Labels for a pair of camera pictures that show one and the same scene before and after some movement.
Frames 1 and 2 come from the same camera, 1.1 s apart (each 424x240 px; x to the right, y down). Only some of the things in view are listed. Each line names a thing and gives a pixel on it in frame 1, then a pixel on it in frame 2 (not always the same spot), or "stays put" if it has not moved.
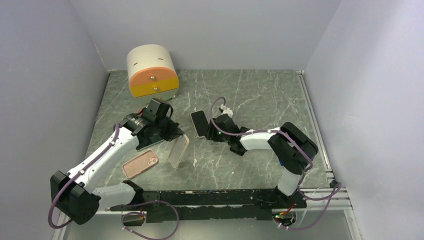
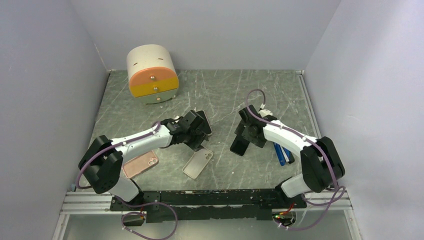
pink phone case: (139, 164) stays put
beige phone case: (178, 149) → (197, 162)
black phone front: (200, 121) stays put
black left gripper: (174, 131) → (196, 145)
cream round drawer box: (151, 72) stays put
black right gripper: (211, 135) → (257, 141)
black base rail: (243, 205) stays put
